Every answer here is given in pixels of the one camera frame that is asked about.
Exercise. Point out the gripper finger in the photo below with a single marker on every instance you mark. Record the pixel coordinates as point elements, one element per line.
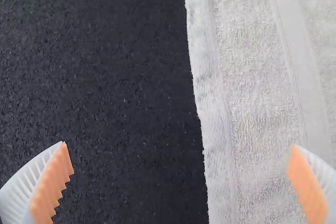
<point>29,197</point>
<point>312,187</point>

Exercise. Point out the black mat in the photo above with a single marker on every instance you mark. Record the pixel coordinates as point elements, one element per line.
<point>105,77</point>

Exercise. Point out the pale towel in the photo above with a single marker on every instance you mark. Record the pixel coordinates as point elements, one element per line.
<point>249,77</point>

